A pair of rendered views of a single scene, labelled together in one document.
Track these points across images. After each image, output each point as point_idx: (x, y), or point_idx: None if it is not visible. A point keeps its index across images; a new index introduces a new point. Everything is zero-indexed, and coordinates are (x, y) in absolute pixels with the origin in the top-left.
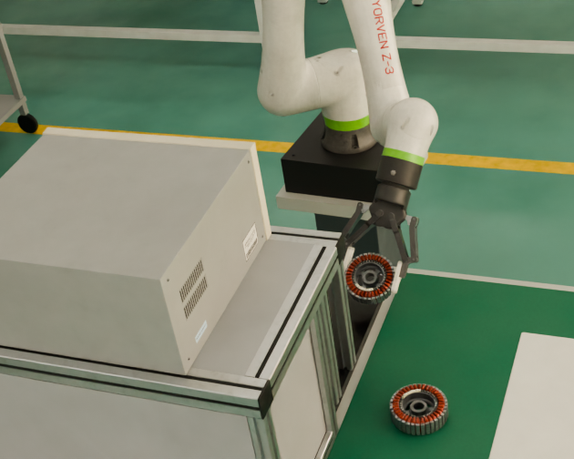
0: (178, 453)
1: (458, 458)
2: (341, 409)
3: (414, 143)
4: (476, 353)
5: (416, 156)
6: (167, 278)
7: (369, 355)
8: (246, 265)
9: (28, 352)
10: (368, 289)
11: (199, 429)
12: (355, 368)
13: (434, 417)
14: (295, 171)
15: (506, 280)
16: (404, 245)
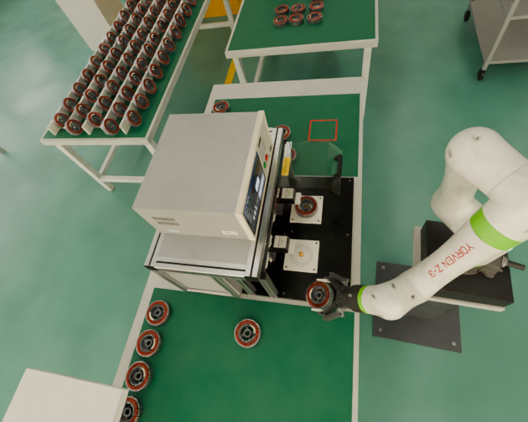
0: None
1: (224, 355)
2: (251, 296)
3: (367, 305)
4: (292, 359)
5: (363, 308)
6: (138, 210)
7: (287, 303)
8: (224, 236)
9: None
10: (309, 295)
11: None
12: (277, 298)
13: (237, 341)
14: (424, 231)
15: (357, 375)
16: (329, 311)
